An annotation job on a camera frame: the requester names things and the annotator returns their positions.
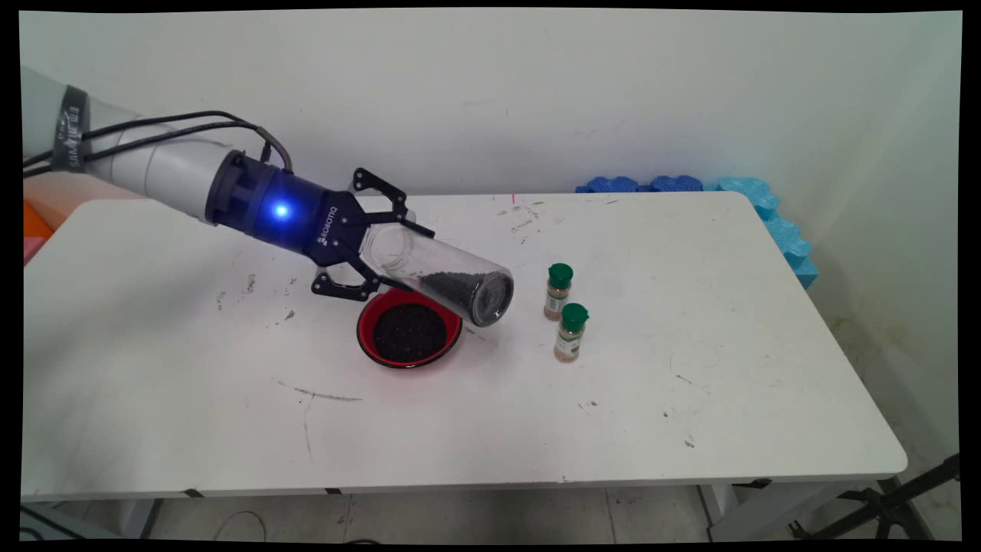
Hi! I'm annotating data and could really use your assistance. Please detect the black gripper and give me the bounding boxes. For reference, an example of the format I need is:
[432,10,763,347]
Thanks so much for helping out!
[205,149,436,301]

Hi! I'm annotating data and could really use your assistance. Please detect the clear plastic jar black grains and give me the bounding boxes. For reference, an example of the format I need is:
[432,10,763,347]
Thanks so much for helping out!
[360,222,514,329]

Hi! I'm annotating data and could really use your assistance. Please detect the red bowl with black grains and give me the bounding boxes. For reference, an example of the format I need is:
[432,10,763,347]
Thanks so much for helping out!
[356,287,464,370]

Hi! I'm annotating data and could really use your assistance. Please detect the spice bottle green cap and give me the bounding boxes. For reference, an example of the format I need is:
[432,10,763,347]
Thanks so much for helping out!
[554,303,589,363]
[543,263,574,322]

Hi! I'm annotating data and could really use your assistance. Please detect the orange foam block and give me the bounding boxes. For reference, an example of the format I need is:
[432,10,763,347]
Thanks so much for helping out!
[23,201,54,240]

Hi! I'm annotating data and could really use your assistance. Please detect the white table leg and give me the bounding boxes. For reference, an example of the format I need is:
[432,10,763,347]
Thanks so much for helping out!
[119,498,162,537]
[701,483,844,541]

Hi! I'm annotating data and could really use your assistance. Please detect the black tripod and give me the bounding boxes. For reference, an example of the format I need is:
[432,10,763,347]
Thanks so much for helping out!
[789,452,960,541]

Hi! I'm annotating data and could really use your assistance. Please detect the black velcro strap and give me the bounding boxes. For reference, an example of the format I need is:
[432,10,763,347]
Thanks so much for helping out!
[52,84,91,173]

